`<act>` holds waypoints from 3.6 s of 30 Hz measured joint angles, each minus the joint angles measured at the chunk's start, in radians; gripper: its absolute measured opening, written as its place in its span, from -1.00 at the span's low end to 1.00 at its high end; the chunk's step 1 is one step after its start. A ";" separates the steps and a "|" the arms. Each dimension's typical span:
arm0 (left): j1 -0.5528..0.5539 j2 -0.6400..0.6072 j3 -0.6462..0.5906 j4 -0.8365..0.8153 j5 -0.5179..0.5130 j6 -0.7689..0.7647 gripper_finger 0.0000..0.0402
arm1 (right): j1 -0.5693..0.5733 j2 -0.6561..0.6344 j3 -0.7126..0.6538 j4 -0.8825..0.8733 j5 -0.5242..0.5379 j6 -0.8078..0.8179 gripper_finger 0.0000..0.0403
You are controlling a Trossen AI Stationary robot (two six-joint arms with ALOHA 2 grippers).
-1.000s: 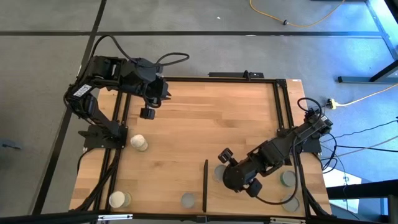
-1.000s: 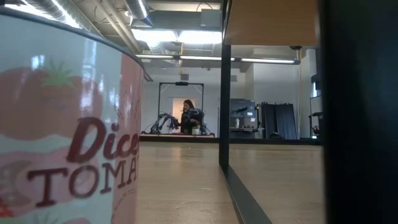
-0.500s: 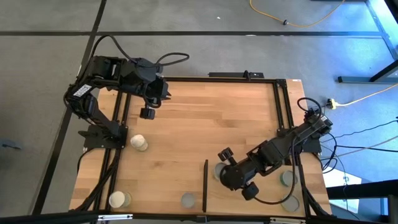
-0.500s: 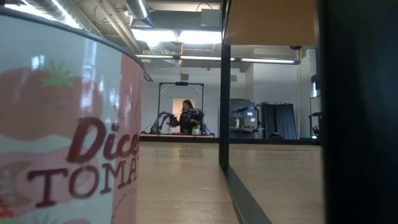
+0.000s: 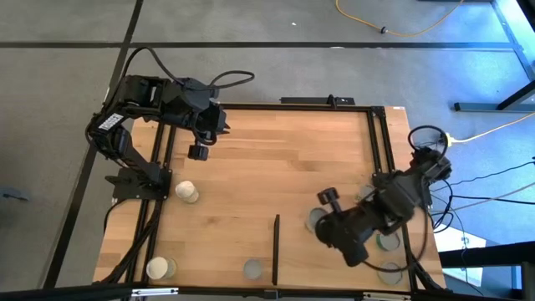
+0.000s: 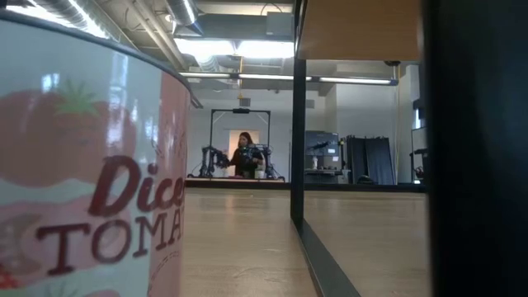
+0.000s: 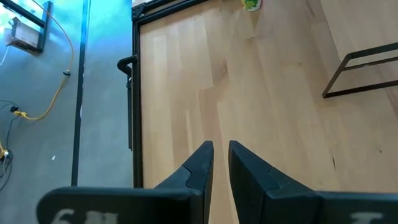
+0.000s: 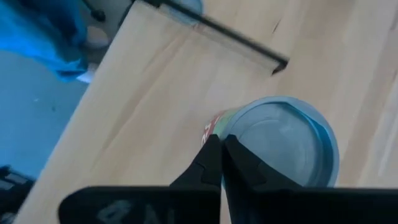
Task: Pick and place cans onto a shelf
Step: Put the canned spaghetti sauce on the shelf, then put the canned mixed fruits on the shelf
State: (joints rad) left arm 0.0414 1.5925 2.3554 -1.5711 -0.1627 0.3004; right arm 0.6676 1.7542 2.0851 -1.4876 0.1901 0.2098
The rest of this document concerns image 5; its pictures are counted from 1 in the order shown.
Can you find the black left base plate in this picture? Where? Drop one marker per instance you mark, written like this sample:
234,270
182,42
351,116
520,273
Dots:
125,190

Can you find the red white tomato can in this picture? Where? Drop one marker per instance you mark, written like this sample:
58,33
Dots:
253,268

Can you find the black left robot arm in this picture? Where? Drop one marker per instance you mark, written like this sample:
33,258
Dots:
134,96

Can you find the white sheet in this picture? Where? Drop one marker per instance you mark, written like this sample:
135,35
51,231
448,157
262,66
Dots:
449,246

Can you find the grey floor object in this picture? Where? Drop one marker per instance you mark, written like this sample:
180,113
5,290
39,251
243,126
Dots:
12,194

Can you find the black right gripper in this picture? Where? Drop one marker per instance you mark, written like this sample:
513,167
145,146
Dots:
351,228

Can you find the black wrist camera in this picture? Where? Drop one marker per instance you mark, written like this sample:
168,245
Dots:
198,152
355,254

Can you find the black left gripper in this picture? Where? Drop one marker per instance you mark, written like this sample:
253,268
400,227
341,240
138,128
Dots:
207,123

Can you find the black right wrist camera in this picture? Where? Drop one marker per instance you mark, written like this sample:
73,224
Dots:
355,254

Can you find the black rig beam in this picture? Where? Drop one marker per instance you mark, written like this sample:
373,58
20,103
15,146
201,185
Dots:
62,294

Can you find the black rig crossbar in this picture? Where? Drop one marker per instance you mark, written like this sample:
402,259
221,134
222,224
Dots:
493,254

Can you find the black rectangular device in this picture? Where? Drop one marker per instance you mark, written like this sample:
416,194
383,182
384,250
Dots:
309,100

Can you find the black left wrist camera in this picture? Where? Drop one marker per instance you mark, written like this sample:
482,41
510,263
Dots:
198,152

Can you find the black aluminium table frame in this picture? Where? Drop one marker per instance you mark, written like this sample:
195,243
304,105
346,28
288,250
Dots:
292,107

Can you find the short yellow green can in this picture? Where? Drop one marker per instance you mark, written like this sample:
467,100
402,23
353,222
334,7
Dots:
390,274

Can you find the black upright post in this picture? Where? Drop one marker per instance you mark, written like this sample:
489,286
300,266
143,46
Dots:
332,101

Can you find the can with green red label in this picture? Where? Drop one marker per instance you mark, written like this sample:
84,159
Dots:
313,216

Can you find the tall carrots can teal label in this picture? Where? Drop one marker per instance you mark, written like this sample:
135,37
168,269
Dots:
157,267

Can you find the tall green oranges can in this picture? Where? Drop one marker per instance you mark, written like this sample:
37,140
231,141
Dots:
184,189

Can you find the silver bracket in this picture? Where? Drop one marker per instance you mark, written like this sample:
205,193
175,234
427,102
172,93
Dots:
386,296
154,292

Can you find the neighbouring black table frame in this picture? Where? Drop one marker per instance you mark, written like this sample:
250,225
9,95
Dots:
493,107

